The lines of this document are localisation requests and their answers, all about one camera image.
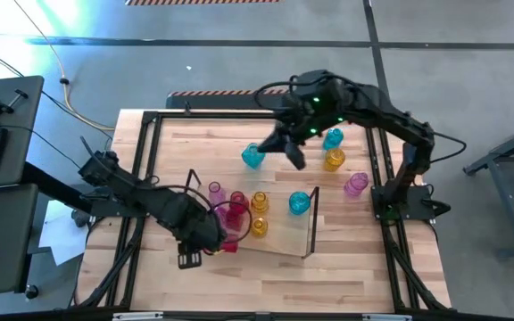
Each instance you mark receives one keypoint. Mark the tall yellow ribbed glass vase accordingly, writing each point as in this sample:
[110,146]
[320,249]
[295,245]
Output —
[259,226]

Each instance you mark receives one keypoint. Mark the blue square patterned glass vase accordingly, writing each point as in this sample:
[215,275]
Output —
[252,158]

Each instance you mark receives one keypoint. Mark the wide purple ribbed glass jar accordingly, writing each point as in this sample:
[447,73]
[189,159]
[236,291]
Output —
[356,185]

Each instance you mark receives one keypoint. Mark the small yellow checkered glass vase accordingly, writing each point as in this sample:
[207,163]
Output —
[259,201]

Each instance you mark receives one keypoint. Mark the yellow honeycomb glass vase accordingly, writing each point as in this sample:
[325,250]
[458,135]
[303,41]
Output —
[334,159]

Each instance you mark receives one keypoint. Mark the wooden shelf with black frame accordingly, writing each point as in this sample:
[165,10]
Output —
[284,232]

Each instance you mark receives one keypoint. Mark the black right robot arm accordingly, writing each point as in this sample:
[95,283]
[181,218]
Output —
[373,107]

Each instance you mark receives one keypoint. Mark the purple dimpled flared glass vase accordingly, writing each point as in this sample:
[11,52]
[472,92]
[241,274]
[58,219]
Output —
[216,192]

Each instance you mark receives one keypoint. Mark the red flared cone glass vase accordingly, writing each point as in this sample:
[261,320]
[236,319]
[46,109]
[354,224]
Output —
[234,220]

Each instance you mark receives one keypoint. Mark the large blue embossed glass vase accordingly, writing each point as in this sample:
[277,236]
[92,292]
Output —
[300,203]

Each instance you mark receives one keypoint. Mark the white paper sheet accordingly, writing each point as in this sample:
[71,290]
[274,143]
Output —
[60,236]

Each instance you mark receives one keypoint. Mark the grey desk top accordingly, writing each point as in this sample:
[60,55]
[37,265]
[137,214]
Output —
[16,134]
[7,232]

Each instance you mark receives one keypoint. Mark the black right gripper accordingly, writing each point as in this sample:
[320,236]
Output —
[304,120]

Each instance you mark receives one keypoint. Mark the black mat with orange stripes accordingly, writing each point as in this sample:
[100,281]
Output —
[221,101]

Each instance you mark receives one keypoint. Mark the black aluminium table frame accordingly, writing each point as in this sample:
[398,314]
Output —
[217,115]

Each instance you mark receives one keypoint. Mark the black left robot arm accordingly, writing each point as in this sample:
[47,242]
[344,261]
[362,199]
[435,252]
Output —
[123,183]

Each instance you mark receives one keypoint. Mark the red ribbed cylinder glass vase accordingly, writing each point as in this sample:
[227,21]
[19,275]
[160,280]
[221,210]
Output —
[238,200]

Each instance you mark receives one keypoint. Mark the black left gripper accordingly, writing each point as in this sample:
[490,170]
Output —
[194,223]

